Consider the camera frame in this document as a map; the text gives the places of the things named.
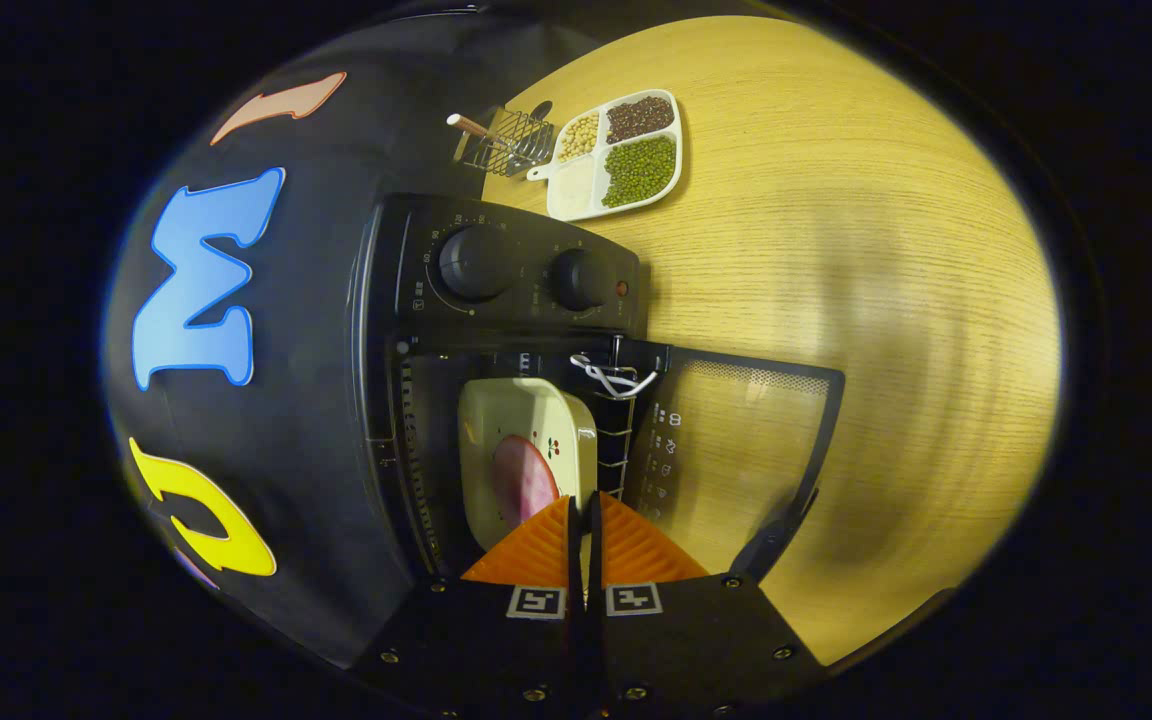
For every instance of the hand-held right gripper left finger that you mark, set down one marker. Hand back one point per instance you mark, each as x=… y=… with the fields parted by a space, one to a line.
x=476 y=640

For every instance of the green mung beans pile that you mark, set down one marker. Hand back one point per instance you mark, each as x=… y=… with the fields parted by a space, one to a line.
x=640 y=172

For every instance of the black electric oven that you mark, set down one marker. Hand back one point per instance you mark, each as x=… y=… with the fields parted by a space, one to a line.
x=516 y=290

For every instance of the white divided tray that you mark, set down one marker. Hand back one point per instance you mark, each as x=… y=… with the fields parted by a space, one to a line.
x=576 y=190

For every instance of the pink ham slice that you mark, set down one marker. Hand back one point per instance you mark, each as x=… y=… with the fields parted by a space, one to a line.
x=521 y=480

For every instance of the yellow soybeans pile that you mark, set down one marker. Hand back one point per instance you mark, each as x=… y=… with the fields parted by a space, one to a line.
x=579 y=136

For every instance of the dark red beans pile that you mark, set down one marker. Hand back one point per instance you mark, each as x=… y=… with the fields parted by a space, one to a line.
x=640 y=118

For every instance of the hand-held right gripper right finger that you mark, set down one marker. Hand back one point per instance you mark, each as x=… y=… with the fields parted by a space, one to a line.
x=696 y=640

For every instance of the cream square plate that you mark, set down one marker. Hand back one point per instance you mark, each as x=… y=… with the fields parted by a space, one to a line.
x=516 y=410

